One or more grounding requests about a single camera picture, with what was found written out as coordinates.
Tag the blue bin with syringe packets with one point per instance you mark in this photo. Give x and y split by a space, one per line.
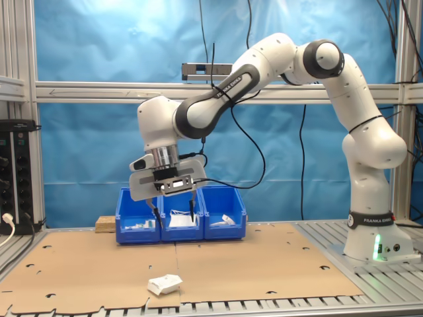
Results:
138 236

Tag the stack of pale face masks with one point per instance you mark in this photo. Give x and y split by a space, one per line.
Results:
180 221

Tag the OSB wood board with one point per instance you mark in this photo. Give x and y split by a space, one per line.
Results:
105 224

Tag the blue bin with masks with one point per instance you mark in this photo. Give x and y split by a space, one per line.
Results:
181 234

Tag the aluminium frame post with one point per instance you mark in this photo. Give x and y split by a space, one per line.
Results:
20 49
404 132

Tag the clear packet with green syringe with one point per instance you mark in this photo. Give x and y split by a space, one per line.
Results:
133 227
149 224

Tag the long aluminium frame beam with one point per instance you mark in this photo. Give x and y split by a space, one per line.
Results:
99 92

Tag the blue bin with gauze packets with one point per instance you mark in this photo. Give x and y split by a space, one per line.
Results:
224 232

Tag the brown cardboard sheet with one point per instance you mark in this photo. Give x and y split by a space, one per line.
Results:
248 264

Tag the short aluminium bar with camera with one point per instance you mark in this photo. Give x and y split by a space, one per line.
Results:
195 71

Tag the white Fuhrmann gauze packet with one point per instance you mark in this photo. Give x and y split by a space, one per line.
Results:
219 223
165 284
227 218

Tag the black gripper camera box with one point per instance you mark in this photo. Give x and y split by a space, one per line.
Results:
175 186

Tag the black socket strip rack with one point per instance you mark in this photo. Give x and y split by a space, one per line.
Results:
16 171

